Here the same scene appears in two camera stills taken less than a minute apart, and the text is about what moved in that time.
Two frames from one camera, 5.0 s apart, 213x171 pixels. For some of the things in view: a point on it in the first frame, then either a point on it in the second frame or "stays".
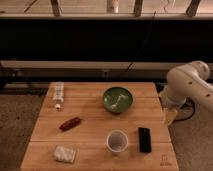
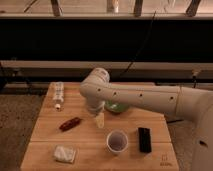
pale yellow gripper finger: (170, 115) → (100, 120)
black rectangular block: (144, 138) stays
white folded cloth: (64, 153) stays
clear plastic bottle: (57, 91) stays
